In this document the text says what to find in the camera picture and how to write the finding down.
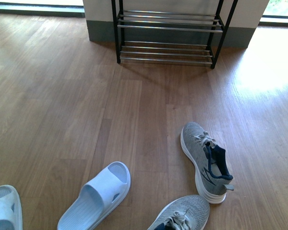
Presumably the grey knit sneaker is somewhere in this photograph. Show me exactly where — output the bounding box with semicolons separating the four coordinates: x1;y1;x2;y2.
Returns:
149;195;210;230
180;122;234;204

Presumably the light blue slide sandal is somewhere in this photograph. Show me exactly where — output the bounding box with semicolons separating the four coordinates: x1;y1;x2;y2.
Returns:
57;161;131;230
0;185;23;230

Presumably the black metal shoe rack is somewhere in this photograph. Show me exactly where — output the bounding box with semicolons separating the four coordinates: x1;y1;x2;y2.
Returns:
111;0;238;69

